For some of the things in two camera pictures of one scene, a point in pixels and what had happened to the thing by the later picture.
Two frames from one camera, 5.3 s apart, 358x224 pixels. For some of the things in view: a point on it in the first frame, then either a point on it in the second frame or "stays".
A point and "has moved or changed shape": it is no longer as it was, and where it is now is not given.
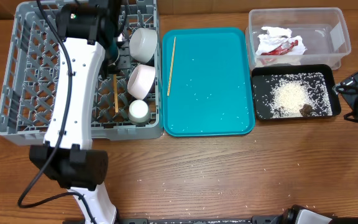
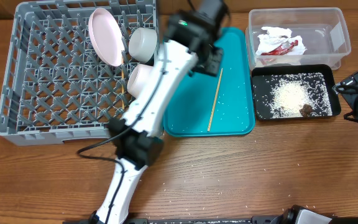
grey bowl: (142, 44) stays
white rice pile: (288, 92) stays
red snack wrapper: (281, 49) stays
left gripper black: (109, 70) → (212, 67)
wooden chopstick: (115, 84) → (122, 83)
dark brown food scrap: (306, 110) stays
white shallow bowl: (140, 79) stays
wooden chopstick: (171, 65) has moved or changed shape
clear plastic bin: (296, 36) stays
